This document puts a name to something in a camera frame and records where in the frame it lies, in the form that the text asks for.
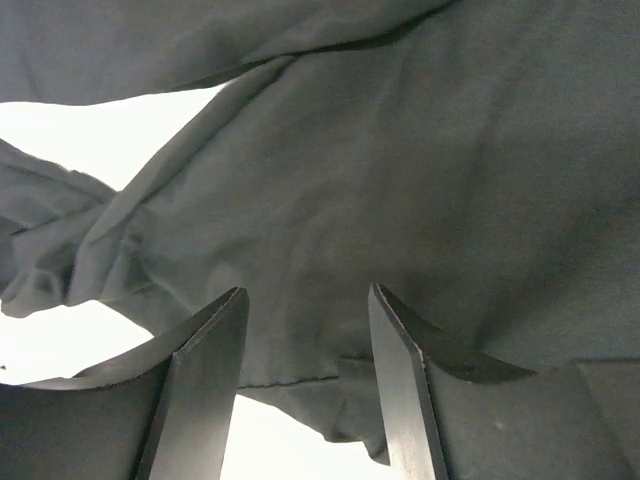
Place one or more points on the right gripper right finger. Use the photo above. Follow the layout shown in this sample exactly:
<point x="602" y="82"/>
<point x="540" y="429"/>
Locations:
<point x="453" y="412"/>

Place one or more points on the black trousers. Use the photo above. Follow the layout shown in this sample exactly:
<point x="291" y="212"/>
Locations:
<point x="479" y="158"/>

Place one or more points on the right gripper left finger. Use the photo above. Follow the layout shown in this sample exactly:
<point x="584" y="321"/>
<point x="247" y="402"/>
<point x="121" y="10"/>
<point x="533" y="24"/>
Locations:
<point x="159" y="411"/>

